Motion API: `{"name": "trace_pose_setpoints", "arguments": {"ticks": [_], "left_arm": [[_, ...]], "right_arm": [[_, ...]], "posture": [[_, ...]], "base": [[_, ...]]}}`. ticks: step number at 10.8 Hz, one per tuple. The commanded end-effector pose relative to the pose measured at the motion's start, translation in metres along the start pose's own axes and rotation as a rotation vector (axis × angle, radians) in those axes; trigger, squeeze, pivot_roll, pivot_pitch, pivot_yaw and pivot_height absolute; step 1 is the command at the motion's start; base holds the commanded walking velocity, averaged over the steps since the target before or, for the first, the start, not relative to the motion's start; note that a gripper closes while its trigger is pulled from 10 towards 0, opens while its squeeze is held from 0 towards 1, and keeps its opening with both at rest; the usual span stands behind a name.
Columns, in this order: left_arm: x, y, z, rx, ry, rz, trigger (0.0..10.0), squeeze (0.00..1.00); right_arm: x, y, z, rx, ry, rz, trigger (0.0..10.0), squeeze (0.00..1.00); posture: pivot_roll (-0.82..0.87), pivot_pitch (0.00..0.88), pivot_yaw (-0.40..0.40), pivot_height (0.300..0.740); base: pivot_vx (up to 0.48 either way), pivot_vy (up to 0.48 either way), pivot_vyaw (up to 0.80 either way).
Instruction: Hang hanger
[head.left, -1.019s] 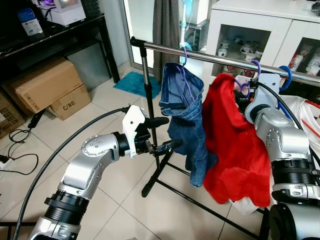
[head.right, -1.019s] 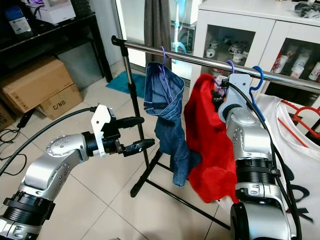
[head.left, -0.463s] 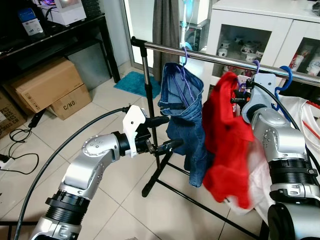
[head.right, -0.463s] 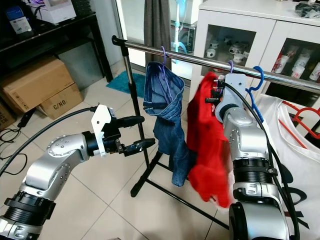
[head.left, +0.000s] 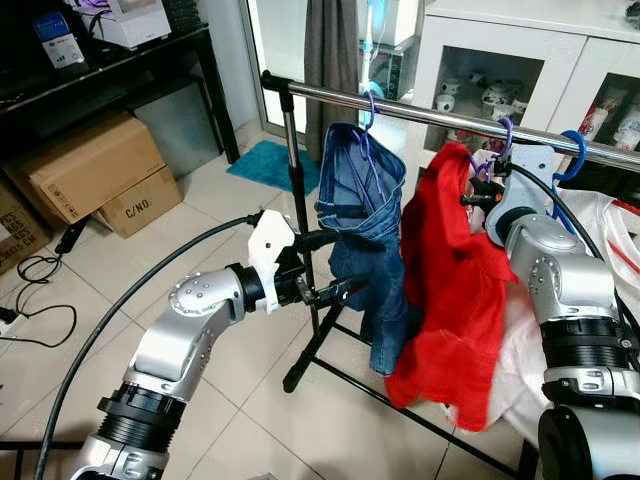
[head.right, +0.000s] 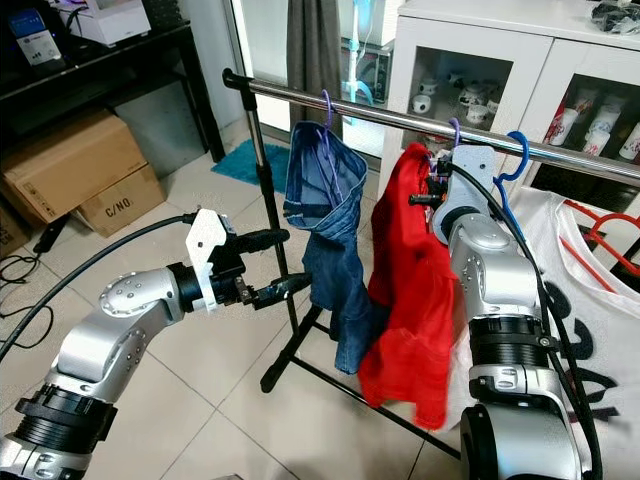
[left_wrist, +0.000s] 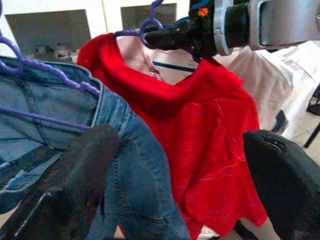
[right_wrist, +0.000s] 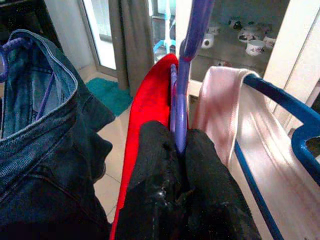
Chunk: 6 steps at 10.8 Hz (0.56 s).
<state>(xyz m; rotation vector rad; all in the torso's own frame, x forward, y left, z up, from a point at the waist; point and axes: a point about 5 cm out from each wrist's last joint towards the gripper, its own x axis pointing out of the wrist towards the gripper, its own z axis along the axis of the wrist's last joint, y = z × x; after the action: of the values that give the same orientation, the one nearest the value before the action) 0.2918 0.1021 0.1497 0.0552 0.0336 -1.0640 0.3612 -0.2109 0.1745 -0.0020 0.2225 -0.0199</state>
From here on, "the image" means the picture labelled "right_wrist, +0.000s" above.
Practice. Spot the white printed teapot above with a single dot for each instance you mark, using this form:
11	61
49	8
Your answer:
248	33

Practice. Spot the blue denim jacket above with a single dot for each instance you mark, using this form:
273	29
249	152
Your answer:
50	175

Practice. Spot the black shelf unit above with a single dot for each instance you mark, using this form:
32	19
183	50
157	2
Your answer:
20	15

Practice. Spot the white printed cup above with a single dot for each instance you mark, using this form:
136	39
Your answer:
269	41
255	48
208	41
235	23

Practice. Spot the grey curtain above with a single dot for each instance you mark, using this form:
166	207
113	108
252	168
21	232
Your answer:
132	37

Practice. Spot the blue metal drying rack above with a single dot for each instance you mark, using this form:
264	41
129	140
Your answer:
275	96

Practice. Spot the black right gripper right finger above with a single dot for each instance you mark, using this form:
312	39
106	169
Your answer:
212	190

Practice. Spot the red garment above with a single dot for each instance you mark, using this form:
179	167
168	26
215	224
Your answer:
147	105

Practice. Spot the teal floor mat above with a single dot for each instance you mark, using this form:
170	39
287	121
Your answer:
107	92

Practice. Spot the light blue plastic stool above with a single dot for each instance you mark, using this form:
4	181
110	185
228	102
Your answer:
167	41

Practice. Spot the white display cabinet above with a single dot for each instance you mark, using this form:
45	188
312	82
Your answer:
297	50

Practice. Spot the white framed glass door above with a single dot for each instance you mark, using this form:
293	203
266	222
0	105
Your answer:
86	37

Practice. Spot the pink satin cloth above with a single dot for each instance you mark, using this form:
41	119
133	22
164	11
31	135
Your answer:
225	100

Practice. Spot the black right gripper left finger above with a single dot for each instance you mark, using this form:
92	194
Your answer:
152	175

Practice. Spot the purple plastic hanger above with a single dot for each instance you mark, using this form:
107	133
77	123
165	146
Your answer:
15	44
181	112

